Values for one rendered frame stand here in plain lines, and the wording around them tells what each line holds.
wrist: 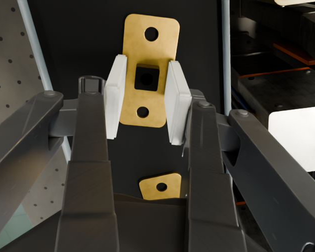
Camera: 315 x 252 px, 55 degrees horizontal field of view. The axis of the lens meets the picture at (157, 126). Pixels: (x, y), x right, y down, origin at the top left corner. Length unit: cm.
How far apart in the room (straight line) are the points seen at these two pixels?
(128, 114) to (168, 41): 6
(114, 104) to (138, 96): 8
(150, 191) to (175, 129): 13
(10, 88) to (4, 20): 15
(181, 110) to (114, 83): 4
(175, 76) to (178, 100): 3
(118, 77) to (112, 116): 2
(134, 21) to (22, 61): 56
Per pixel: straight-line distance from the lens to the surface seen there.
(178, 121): 16
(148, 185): 28
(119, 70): 18
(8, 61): 77
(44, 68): 24
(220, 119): 15
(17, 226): 208
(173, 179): 27
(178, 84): 17
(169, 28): 22
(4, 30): 75
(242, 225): 57
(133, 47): 22
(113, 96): 16
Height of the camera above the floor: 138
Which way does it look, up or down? 64 degrees down
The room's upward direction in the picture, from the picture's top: 176 degrees clockwise
